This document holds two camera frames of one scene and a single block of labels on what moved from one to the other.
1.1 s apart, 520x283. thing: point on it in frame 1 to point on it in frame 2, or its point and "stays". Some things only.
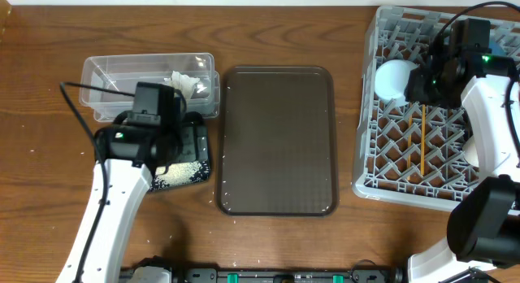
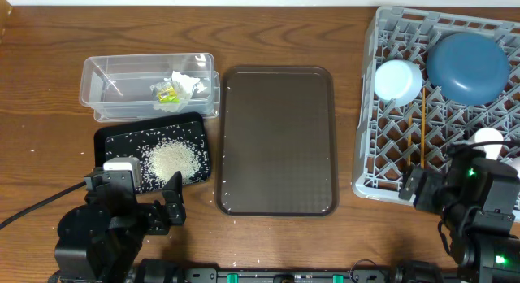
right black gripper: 416,93 to 424,193
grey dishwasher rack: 410,154 stays
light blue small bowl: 390,81 stays
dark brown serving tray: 277,142 stays
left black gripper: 184,138 to 154,224
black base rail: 362,274 stays
